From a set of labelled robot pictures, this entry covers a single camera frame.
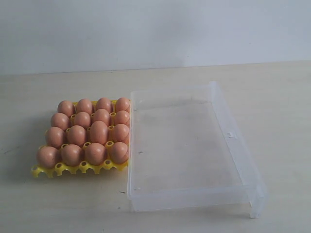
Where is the brown egg tray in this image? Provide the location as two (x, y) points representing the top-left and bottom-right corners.
(57, 100), (75, 117)
(114, 110), (130, 126)
(93, 109), (111, 126)
(51, 113), (71, 131)
(76, 99), (93, 115)
(73, 112), (91, 129)
(115, 97), (130, 113)
(95, 98), (113, 113)

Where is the brown egg box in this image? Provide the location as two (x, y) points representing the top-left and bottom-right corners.
(61, 144), (84, 166)
(110, 142), (128, 164)
(66, 125), (87, 147)

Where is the brown egg column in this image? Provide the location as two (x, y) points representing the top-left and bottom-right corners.
(45, 127), (66, 149)
(36, 146), (61, 168)

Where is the brown egg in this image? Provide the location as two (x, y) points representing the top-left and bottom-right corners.
(112, 124), (129, 144)
(85, 143), (107, 166)
(89, 121), (108, 145)

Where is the clear plastic container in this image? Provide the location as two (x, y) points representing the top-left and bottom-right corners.
(127, 82), (267, 218)

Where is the yellow plastic egg tray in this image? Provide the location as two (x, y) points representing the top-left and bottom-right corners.
(31, 100), (129, 178)

